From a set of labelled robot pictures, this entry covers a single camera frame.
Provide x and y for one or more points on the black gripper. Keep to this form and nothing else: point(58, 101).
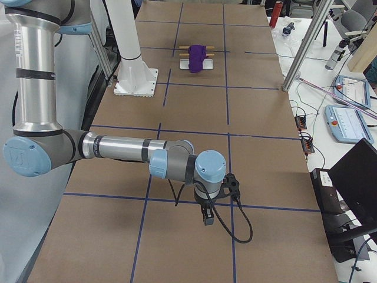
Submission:
point(204, 203)

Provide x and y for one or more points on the purple microfibre towel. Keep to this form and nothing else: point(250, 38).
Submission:
point(197, 54)

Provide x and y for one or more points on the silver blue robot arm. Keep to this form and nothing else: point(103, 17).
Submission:
point(41, 144)

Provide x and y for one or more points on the white towel rack with wooden bars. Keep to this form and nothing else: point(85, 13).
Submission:
point(207, 63)

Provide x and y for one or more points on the black usb hub right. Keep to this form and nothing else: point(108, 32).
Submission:
point(307, 143)

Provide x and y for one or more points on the black usb hub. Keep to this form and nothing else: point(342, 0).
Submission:
point(307, 143)
point(300, 123)

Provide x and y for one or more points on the black usb hub left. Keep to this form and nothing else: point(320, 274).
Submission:
point(300, 123)

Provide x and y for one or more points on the black laptop with stand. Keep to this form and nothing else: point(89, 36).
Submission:
point(346, 196)

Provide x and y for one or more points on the blue teach pendant near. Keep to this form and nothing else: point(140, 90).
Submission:
point(347, 124)

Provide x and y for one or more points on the blue teach pendant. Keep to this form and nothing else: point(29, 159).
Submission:
point(347, 124)
point(353, 90)

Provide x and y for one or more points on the blue teach pendant far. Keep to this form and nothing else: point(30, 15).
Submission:
point(353, 90)

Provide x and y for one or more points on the dark blue folded umbrella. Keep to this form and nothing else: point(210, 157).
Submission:
point(288, 29)

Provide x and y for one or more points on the clear water bottle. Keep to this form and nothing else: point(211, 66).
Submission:
point(337, 54)

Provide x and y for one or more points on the red cylinder tube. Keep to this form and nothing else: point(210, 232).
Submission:
point(275, 13)

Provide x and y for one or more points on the wooden board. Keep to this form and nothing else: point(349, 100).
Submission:
point(365, 53)

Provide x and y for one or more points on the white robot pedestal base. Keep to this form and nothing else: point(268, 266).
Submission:
point(134, 78)

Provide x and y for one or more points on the grey aluminium frame post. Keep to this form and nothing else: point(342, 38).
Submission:
point(314, 27)

